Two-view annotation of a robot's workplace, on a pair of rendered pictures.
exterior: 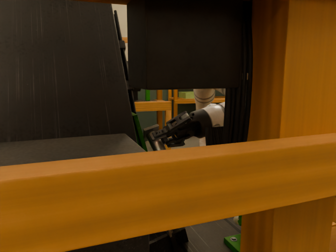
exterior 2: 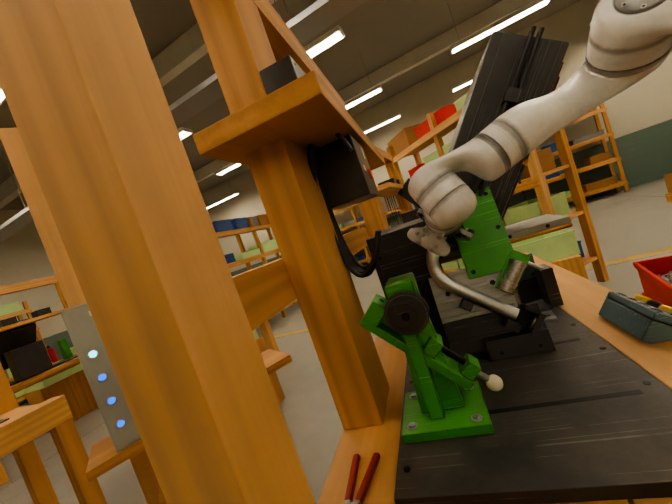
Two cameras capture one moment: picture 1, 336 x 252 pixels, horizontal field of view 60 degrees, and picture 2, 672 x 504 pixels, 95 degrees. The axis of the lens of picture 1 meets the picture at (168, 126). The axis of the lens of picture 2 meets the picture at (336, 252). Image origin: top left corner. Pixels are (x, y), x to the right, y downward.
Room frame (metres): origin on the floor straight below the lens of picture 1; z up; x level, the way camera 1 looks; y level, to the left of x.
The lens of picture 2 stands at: (0.99, -0.74, 1.28)
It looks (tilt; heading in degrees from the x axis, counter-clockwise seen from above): 3 degrees down; 129
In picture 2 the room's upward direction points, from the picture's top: 19 degrees counter-clockwise
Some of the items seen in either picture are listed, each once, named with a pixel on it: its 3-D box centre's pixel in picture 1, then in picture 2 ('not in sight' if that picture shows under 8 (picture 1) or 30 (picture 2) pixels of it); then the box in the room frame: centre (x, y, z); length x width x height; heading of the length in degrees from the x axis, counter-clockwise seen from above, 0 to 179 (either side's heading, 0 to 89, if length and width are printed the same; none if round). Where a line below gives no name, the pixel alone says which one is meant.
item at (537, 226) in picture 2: not in sight; (486, 241); (0.76, 0.26, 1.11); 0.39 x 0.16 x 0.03; 21
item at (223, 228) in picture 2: not in sight; (259, 269); (-4.37, 3.33, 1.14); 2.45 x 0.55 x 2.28; 105
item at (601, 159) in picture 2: not in sight; (535, 171); (0.39, 8.84, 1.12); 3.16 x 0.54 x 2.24; 15
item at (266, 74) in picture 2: not in sight; (295, 94); (0.59, -0.20, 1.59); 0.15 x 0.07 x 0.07; 111
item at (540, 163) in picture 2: not in sight; (466, 196); (-0.04, 3.46, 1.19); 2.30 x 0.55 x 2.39; 146
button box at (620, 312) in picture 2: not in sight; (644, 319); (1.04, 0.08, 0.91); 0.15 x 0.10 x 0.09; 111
